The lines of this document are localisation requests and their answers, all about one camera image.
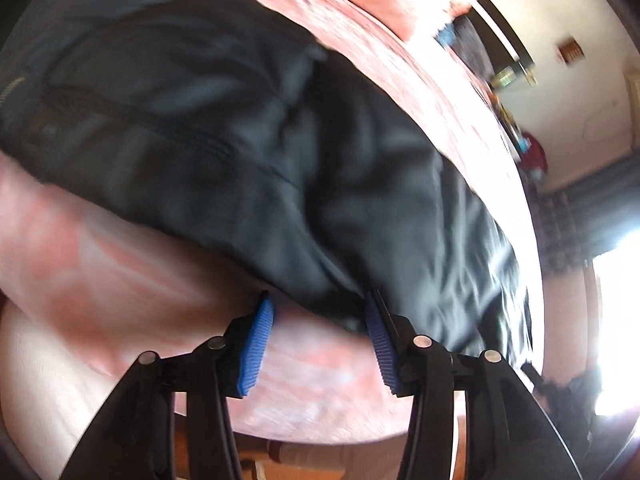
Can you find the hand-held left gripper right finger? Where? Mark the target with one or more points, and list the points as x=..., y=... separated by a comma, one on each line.
x=381, y=340

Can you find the dark red cloth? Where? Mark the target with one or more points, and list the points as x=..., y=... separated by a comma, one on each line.
x=534, y=156

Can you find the wooden bed frame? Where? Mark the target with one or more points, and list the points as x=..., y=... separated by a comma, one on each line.
x=280, y=457

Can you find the grey patterned curtain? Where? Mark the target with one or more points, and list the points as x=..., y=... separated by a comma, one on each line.
x=585, y=215

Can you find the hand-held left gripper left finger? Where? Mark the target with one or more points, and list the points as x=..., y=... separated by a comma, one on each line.
x=256, y=342

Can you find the small brown wall plate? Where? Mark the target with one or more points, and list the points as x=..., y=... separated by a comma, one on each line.
x=569, y=51

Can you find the dark wooden shelf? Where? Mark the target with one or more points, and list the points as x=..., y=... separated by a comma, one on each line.
x=505, y=45

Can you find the pink patterned bed cover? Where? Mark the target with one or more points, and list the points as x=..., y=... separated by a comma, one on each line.
x=125, y=310

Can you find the dark blue pants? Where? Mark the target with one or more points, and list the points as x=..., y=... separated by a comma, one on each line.
x=210, y=125

